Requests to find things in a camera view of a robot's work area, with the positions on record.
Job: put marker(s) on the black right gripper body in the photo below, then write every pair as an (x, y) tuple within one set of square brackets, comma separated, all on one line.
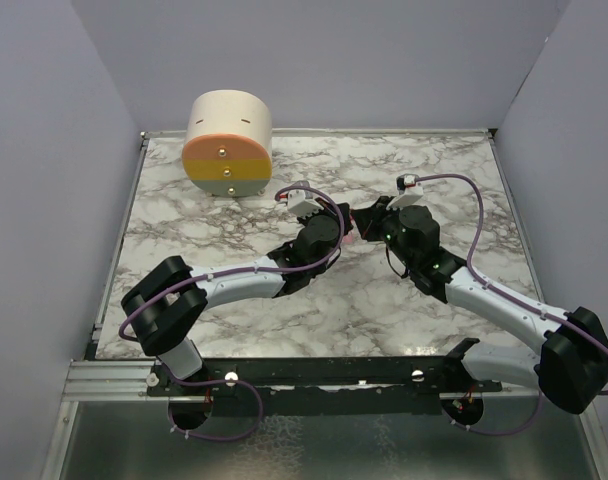
[(373, 230)]

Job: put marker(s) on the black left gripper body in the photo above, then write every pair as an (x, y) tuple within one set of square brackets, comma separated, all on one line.
[(329, 213)]

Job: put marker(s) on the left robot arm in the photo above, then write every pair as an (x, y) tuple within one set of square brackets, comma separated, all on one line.
[(163, 307)]

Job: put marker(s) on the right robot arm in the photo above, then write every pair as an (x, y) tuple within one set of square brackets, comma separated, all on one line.
[(565, 354)]

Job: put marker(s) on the round cream drawer cabinet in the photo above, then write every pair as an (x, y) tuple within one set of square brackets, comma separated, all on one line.
[(228, 144)]

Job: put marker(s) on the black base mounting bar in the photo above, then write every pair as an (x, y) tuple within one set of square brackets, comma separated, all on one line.
[(424, 374)]

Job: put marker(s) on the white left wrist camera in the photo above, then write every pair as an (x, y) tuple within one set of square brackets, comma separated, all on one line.
[(299, 202)]

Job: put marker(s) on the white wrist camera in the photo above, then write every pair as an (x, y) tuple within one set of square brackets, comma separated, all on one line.
[(409, 192), (299, 202)]

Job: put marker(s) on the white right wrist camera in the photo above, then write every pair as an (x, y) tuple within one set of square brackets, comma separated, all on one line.
[(409, 192)]

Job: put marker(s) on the aluminium frame rail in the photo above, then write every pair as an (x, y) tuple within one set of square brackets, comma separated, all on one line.
[(107, 381)]

